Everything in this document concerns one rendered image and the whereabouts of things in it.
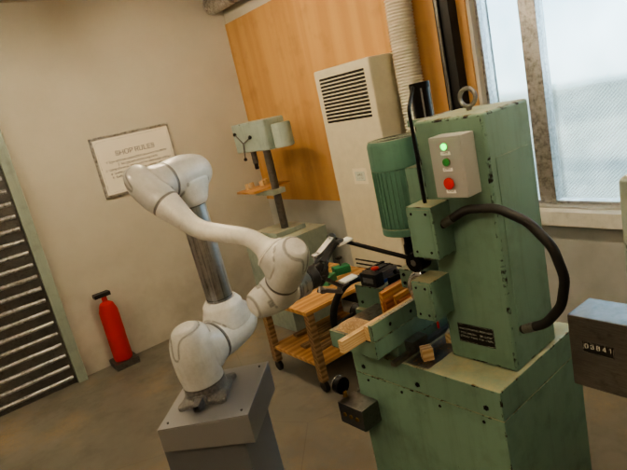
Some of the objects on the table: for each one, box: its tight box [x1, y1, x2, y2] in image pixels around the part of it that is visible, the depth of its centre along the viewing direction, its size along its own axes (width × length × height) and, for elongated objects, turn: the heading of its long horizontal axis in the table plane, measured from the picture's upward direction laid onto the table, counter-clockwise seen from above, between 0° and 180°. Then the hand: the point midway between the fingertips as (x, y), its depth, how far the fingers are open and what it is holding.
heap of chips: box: [334, 317, 369, 334], centre depth 177 cm, size 8×12×3 cm
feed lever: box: [327, 233, 435, 272], centre depth 172 cm, size 5×32×36 cm
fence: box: [368, 300, 417, 342], centre depth 182 cm, size 60×2×6 cm, turn 171°
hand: (350, 257), depth 184 cm, fingers open, 13 cm apart
